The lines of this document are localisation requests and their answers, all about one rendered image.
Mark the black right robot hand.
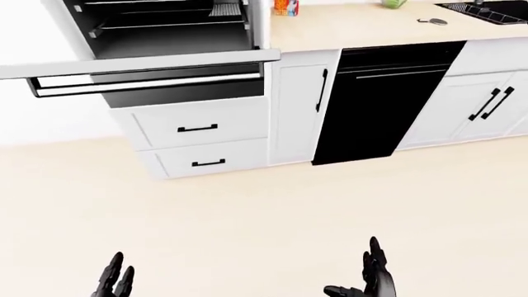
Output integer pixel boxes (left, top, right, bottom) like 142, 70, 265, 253
323, 236, 398, 297

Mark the black dishwasher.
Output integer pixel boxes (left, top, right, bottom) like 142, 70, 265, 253
311, 40, 468, 166

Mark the white drawer with short handle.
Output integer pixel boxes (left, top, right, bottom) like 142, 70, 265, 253
134, 137, 270, 181

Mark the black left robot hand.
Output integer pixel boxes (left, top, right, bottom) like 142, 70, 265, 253
91, 251, 136, 297

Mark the white drawer with long handle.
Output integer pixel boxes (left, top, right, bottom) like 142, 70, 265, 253
107, 95, 271, 152

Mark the white oven door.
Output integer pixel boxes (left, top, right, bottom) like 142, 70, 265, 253
0, 48, 282, 81

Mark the black kitchen sink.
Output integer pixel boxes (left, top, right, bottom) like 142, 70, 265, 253
433, 0, 528, 26

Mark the colourful printed box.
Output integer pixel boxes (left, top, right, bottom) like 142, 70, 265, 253
273, 0, 301, 17

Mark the wire oven rack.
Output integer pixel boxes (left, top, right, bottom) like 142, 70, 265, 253
73, 0, 248, 15
87, 18, 252, 40

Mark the narrow white cabinet door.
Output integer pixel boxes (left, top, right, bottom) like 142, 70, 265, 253
267, 49, 342, 167

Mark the black oven cavity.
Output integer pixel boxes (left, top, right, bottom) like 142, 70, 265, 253
62, 0, 262, 60

